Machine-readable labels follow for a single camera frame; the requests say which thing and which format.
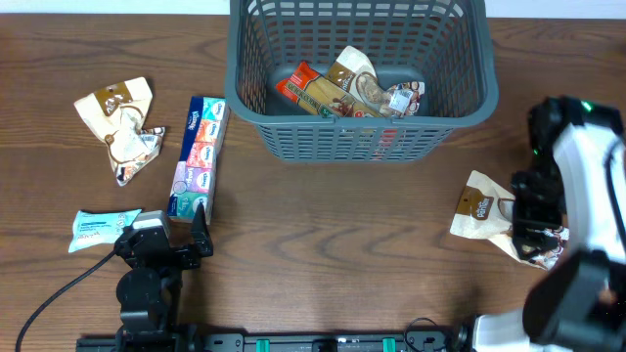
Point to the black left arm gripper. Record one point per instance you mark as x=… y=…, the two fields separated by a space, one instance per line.
x=204 y=248

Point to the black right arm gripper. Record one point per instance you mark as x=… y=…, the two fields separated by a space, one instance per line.
x=530 y=227

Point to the colourful Kleenex tissue multipack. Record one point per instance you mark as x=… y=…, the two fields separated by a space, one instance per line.
x=195 y=174

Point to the beige brown Pan snack bag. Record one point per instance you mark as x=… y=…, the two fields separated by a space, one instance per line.
x=485 y=212

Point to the beige snack bag with barcode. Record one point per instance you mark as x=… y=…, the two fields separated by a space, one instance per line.
x=354 y=73

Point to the orange yellow pasta packet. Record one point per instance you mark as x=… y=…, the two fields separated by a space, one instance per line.
x=319 y=96

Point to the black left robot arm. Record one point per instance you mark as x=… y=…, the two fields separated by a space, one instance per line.
x=149 y=293

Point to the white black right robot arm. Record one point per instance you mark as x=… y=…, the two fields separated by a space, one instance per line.
x=576 y=179

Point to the light blue wipes packet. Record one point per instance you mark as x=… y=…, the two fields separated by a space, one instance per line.
x=89 y=229

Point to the crumpled beige snack bag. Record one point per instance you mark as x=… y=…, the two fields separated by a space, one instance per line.
x=116 y=115

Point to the grey plastic basket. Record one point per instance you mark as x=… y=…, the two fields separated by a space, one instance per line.
x=445 y=44

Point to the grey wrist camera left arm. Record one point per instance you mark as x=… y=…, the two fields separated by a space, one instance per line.
x=152 y=219

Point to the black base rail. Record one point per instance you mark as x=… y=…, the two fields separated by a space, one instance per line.
x=427 y=340

